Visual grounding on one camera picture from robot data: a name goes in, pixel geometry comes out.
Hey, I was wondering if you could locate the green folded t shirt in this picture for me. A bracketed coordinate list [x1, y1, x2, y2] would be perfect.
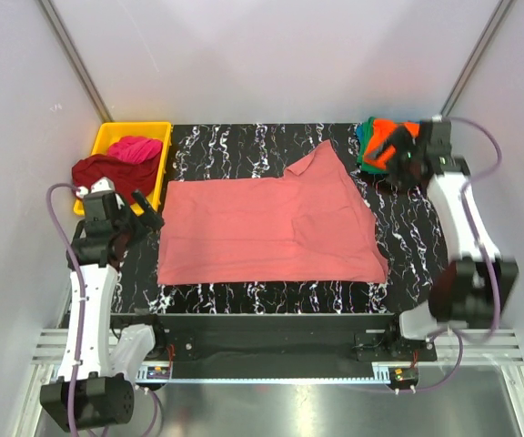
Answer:
[357, 117, 397, 174]

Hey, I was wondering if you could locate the left aluminium corner post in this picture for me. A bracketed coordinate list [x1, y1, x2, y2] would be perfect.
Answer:
[35, 0, 115, 123]

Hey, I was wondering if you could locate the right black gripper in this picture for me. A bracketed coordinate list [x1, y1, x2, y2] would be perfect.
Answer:
[363, 126, 423, 194]

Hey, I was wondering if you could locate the aluminium corner post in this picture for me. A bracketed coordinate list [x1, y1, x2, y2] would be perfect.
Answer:
[439, 0, 517, 117]
[35, 0, 115, 123]

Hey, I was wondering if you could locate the right aluminium corner post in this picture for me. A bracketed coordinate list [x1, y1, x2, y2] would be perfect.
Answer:
[439, 0, 517, 117]

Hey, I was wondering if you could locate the orange folded t shirt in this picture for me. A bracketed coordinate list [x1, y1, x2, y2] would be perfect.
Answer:
[360, 117, 419, 173]

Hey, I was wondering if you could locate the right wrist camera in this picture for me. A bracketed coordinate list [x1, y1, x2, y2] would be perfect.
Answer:
[417, 116, 452, 158]

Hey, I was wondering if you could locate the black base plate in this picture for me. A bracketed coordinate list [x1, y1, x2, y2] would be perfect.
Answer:
[111, 314, 433, 364]

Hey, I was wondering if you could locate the aluminium frame rail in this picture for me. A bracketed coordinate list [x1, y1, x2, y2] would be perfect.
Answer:
[29, 327, 524, 388]

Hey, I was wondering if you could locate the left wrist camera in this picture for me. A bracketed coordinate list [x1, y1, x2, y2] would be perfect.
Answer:
[76, 177, 125, 223]

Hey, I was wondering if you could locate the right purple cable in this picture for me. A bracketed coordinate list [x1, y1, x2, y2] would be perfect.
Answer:
[425, 116, 504, 393]

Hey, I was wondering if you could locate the blue folded t shirt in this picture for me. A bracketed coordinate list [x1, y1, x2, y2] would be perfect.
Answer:
[356, 118, 372, 144]

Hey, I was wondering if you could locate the magenta t shirt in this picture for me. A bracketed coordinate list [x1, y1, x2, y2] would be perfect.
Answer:
[106, 136, 163, 164]

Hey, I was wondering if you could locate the purple cable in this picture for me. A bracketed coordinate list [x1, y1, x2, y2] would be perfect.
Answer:
[45, 182, 163, 435]
[425, 116, 504, 393]

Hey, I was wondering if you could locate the dark red t shirt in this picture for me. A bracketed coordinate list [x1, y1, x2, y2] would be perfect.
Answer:
[72, 154, 160, 204]

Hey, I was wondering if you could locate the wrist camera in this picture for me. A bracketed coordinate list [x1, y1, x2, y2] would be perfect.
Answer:
[417, 116, 452, 158]
[76, 177, 125, 223]

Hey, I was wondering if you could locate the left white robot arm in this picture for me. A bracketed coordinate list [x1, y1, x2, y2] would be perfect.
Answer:
[40, 178, 167, 436]

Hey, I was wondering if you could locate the yellow plastic bin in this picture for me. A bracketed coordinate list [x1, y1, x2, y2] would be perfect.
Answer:
[88, 122, 172, 209]

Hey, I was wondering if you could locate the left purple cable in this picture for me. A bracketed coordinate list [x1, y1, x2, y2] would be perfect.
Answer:
[45, 182, 163, 435]

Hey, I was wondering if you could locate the salmon pink t shirt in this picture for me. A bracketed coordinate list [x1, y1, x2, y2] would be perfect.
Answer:
[157, 141, 388, 286]

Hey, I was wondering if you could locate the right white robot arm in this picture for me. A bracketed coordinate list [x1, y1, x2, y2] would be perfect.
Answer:
[362, 117, 519, 361]

